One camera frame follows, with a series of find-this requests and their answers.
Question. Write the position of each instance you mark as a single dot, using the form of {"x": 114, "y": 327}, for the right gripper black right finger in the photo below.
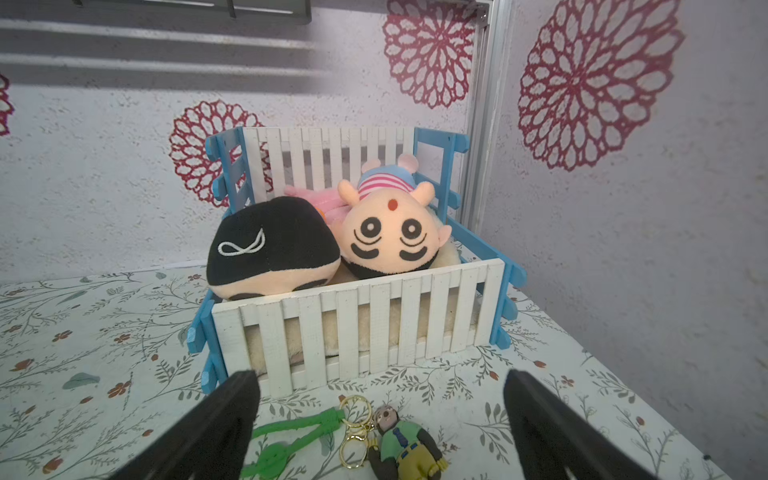
{"x": 553, "y": 442}

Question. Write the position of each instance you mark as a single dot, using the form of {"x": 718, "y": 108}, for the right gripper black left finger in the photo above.
{"x": 209, "y": 442}

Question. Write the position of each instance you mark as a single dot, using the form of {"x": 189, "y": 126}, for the blue white toy crib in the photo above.
{"x": 349, "y": 326}

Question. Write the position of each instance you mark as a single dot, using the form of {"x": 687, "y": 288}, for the black-haired plush doll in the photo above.
{"x": 274, "y": 247}

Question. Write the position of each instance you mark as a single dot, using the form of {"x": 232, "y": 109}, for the pink plush doll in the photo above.
{"x": 327, "y": 202}

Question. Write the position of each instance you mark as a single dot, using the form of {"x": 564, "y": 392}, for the peach face plush doll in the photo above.
{"x": 389, "y": 228}

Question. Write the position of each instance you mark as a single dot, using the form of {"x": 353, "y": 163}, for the green strap keychain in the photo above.
{"x": 289, "y": 437}

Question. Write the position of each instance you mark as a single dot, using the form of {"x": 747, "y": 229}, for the sloth figure keychain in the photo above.
{"x": 406, "y": 451}

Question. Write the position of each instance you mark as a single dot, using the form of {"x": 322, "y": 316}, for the aluminium frame post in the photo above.
{"x": 487, "y": 87}

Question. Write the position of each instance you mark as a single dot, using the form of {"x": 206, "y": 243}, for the grey wall shelf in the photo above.
{"x": 292, "y": 12}

